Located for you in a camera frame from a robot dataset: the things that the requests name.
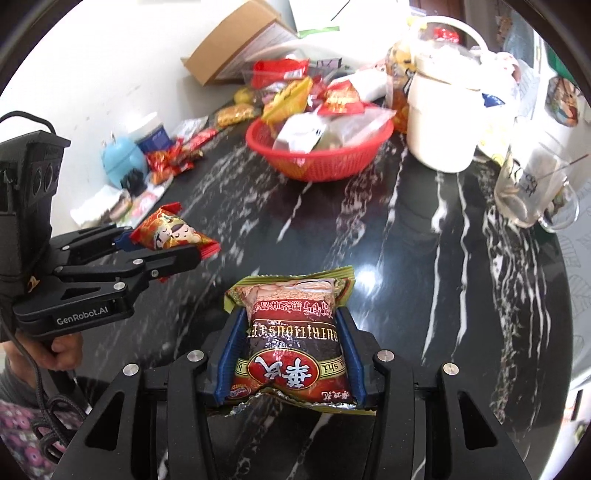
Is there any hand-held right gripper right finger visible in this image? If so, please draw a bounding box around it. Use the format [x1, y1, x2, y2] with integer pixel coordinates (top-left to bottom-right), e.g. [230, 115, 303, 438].
[336, 307, 532, 480]

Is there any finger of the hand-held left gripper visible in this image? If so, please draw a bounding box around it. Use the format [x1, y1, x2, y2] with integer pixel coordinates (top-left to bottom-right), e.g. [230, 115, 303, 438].
[54, 244, 205, 297]
[51, 224, 140, 269]

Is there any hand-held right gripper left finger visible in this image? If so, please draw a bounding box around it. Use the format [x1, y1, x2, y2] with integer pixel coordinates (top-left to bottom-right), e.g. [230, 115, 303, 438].
[53, 307, 250, 480]

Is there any red gold snack packet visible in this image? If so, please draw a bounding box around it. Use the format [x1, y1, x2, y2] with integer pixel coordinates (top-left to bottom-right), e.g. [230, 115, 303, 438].
[130, 207, 221, 283]
[318, 80, 365, 116]

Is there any green-edged brown snack packet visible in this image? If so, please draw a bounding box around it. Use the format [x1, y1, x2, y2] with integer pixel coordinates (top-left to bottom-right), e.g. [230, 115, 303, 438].
[224, 265, 375, 416]

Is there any red plastic basket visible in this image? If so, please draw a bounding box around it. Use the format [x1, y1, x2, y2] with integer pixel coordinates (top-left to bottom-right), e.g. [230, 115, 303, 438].
[246, 104, 395, 182]

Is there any white snack packet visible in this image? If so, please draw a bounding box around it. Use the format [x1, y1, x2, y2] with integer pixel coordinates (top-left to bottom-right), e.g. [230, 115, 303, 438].
[273, 113, 326, 153]

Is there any large yellow black snack packet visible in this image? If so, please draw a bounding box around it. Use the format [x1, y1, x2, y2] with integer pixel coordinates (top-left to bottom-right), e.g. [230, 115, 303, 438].
[262, 76, 314, 125]

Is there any clear plastic snack packet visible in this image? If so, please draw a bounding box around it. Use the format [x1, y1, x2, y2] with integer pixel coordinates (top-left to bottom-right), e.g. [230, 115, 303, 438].
[323, 108, 393, 144]

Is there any person's left forearm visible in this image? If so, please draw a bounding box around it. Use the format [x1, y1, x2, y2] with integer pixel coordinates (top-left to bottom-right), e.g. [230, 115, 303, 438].
[0, 360, 88, 480]

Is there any person's left hand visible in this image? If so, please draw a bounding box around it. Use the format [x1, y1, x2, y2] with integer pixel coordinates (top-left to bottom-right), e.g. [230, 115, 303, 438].
[4, 330, 85, 373]

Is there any pink white pouch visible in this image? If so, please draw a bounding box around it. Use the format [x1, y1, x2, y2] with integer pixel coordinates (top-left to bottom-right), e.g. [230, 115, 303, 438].
[117, 185, 171, 223]

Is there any crumpled white paper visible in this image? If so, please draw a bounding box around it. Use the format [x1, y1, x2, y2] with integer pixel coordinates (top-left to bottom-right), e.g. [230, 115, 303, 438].
[69, 187, 122, 223]

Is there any small black object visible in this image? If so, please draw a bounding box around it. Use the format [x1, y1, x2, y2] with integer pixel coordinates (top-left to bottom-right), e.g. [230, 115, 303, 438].
[121, 168, 148, 192]

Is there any blue toy robot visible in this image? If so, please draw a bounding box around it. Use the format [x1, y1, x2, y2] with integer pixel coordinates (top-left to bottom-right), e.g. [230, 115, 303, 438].
[102, 134, 148, 188]

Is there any pile of small red sachets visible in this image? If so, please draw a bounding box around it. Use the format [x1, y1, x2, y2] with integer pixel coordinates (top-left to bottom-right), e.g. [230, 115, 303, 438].
[147, 128, 219, 185]

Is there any white jar blue label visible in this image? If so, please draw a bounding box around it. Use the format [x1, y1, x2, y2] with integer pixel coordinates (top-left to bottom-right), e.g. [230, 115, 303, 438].
[129, 112, 168, 153]

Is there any clear plastic sachet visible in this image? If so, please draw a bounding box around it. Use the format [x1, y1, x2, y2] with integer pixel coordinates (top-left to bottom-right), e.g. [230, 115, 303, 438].
[174, 116, 209, 139]

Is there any golden yellow snack packet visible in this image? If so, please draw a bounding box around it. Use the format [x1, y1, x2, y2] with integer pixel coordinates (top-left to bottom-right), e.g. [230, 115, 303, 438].
[216, 104, 256, 127]

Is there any open cardboard box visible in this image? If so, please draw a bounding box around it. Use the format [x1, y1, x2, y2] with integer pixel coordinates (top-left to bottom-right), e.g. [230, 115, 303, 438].
[181, 0, 298, 86]

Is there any red packet white label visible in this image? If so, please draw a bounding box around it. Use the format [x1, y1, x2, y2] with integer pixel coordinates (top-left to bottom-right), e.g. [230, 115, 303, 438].
[252, 58, 311, 88]

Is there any glass mug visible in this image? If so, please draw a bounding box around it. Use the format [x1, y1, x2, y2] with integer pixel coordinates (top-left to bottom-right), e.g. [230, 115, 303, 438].
[494, 131, 591, 232]

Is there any grey leaf-pattern cushion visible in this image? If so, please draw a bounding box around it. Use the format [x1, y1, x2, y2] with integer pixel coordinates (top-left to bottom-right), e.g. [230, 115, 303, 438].
[556, 222, 591, 324]

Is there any smiley print paper bag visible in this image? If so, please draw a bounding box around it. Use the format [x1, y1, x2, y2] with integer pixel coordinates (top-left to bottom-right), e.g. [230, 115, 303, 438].
[475, 138, 509, 164]

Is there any orange drink bottle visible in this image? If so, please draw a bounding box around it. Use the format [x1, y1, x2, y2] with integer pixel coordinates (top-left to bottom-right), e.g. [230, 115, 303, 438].
[385, 41, 416, 134]

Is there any thin stirring stick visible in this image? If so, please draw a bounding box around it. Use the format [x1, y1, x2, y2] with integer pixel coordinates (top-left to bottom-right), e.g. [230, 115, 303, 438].
[536, 154, 591, 181]

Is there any white plastic bag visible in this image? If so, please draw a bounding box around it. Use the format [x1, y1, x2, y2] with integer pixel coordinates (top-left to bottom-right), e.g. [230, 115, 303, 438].
[489, 51, 541, 121]

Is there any patterned tote bag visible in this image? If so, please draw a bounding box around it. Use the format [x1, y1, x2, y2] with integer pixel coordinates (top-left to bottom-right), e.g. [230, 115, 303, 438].
[545, 76, 583, 126]

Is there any red soda bottle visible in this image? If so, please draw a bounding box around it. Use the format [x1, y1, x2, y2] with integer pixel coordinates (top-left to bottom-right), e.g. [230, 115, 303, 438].
[431, 25, 462, 47]

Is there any black braided cable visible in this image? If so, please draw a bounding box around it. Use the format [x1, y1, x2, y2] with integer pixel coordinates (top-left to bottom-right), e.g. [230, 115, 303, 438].
[0, 111, 90, 464]

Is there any white jug with handle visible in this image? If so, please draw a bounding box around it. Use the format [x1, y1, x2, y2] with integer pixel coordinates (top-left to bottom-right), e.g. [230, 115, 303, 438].
[406, 15, 490, 174]

